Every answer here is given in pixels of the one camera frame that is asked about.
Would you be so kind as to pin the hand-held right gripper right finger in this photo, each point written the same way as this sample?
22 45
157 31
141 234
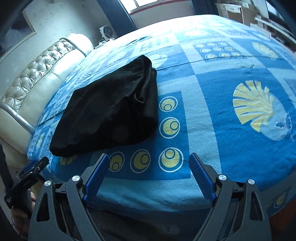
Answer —
203 178

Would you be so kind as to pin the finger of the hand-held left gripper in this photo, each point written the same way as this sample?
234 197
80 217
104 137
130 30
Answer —
34 168

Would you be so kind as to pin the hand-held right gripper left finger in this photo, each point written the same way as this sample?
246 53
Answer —
97 178

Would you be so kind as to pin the black pants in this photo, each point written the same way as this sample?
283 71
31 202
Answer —
104 111

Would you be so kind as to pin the person's left hand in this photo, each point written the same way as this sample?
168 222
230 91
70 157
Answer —
19 222

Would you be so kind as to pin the blue shell-print blanket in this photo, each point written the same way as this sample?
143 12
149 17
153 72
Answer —
219 104

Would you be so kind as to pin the cream tufted leather headboard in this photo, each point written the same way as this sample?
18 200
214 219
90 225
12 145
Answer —
41 76

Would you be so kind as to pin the small white fan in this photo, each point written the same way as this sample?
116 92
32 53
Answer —
106 33

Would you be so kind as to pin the dark blue curtain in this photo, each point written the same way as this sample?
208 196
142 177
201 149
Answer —
120 16
203 7

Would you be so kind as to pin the white panelled cabinet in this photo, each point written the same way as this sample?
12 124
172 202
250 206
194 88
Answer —
272 27

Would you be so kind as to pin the white dresser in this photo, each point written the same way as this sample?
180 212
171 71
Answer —
235 12

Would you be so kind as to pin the dark red bed frame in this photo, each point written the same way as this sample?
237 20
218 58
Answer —
277 220

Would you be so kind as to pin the framed wall picture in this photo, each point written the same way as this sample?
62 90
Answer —
16 30

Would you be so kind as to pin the window with brown frame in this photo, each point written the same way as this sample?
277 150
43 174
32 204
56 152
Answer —
159 4

